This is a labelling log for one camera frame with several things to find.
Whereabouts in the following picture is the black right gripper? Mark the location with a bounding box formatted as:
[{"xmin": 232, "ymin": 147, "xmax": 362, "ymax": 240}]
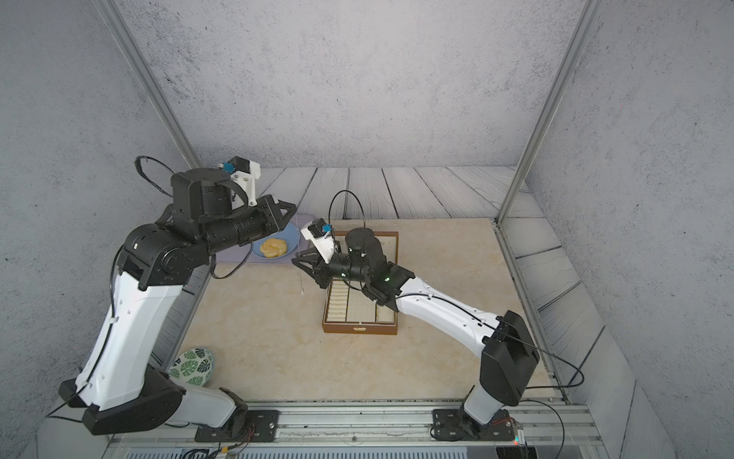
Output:
[{"xmin": 291, "ymin": 247, "xmax": 373, "ymax": 292}]

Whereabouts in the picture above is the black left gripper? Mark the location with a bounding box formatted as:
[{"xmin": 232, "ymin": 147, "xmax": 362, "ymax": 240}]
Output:
[{"xmin": 198, "ymin": 192, "xmax": 299, "ymax": 259}]

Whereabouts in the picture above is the brown wooden jewelry box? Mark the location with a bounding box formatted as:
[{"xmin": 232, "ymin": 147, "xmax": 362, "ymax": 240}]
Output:
[{"xmin": 321, "ymin": 230, "xmax": 401, "ymax": 337}]

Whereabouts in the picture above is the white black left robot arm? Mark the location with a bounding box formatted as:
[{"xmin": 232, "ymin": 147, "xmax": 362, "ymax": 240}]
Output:
[{"xmin": 59, "ymin": 163, "xmax": 297, "ymax": 441}]

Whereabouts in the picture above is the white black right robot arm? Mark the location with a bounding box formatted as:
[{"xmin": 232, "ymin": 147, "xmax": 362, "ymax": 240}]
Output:
[{"xmin": 292, "ymin": 219, "xmax": 545, "ymax": 428}]

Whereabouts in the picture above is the blue plate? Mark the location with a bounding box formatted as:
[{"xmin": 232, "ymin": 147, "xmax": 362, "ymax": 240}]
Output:
[{"xmin": 252, "ymin": 223, "xmax": 301, "ymax": 260}]

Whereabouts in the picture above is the yellow bread pastry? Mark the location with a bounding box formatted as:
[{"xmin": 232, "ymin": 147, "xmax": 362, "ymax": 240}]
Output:
[{"xmin": 260, "ymin": 238, "xmax": 288, "ymax": 258}]

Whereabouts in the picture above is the lavender rectangular tray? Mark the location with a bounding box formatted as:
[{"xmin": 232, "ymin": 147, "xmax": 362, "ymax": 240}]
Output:
[{"xmin": 217, "ymin": 213, "xmax": 315, "ymax": 265}]

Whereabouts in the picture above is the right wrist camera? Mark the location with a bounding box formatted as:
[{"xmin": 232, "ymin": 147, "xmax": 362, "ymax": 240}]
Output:
[{"xmin": 301, "ymin": 218, "xmax": 338, "ymax": 264}]

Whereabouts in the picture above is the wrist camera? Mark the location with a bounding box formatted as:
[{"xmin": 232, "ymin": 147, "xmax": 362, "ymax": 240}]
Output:
[
  {"xmin": 218, "ymin": 156, "xmax": 261, "ymax": 210},
  {"xmin": 301, "ymin": 218, "xmax": 338, "ymax": 264}
]

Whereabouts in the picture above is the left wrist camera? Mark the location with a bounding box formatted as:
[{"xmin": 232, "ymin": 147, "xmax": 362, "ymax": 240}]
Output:
[{"xmin": 218, "ymin": 156, "xmax": 261, "ymax": 210}]

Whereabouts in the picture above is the aluminium mounting rail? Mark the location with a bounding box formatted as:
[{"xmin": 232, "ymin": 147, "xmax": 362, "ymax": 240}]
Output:
[{"xmin": 103, "ymin": 400, "xmax": 608, "ymax": 458}]

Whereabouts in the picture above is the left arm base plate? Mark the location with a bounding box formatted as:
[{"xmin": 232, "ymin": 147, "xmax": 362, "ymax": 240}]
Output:
[{"xmin": 194, "ymin": 409, "xmax": 280, "ymax": 444}]

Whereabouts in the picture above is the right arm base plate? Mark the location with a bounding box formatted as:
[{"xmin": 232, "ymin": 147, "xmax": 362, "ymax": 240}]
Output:
[{"xmin": 430, "ymin": 409, "xmax": 518, "ymax": 442}]

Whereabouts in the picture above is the left metal frame post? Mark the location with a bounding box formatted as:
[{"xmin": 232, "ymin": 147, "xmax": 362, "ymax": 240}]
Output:
[{"xmin": 94, "ymin": 0, "xmax": 202, "ymax": 168}]

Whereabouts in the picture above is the metal frame post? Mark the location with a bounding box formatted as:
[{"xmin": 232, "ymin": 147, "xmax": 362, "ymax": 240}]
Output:
[
  {"xmin": 94, "ymin": 0, "xmax": 202, "ymax": 168},
  {"xmin": 495, "ymin": 0, "xmax": 603, "ymax": 227}
]

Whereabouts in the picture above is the right metal frame post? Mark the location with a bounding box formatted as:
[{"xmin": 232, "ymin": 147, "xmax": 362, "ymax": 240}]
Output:
[{"xmin": 495, "ymin": 0, "xmax": 603, "ymax": 227}]

